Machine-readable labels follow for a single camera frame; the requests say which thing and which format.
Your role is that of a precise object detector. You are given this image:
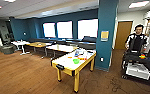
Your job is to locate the small white table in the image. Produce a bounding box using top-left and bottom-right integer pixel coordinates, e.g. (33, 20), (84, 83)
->
(10, 39), (31, 56)

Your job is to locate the dark bench cushion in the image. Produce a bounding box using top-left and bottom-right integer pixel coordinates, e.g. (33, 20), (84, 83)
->
(81, 35), (98, 44)

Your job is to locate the bright window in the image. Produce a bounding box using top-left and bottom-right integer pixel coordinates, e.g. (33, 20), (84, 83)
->
(77, 18), (99, 40)
(56, 20), (74, 39)
(42, 22), (57, 39)

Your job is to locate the black wheeled cart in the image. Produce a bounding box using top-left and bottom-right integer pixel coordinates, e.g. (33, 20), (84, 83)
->
(120, 44), (150, 88)

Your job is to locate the green bowl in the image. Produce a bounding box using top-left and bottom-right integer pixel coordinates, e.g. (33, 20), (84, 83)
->
(72, 58), (81, 65)

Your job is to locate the colourful game box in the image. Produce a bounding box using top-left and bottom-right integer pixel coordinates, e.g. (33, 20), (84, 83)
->
(74, 48), (89, 58)

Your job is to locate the dark floor bin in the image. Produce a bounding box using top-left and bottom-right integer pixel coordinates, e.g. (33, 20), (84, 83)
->
(0, 44), (16, 55)

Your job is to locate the small colourful toy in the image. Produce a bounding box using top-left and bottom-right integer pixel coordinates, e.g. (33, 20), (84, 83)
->
(139, 54), (147, 60)

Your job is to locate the brown wooden door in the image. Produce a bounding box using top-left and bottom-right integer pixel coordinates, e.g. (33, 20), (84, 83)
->
(114, 21), (134, 51)

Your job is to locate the white box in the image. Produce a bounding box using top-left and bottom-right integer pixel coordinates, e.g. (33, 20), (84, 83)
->
(125, 63), (150, 81)

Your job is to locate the dark window bench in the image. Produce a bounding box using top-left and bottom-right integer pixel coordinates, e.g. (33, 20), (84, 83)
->
(24, 37), (98, 51)

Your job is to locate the yellow wooden game table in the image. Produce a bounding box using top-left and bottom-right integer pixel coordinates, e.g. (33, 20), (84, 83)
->
(51, 49), (97, 94)

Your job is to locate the yellow wall notice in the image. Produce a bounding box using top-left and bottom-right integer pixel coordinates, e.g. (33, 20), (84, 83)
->
(100, 30), (110, 42)

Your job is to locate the white wall outlet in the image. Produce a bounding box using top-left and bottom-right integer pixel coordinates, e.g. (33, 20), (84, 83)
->
(100, 57), (105, 63)

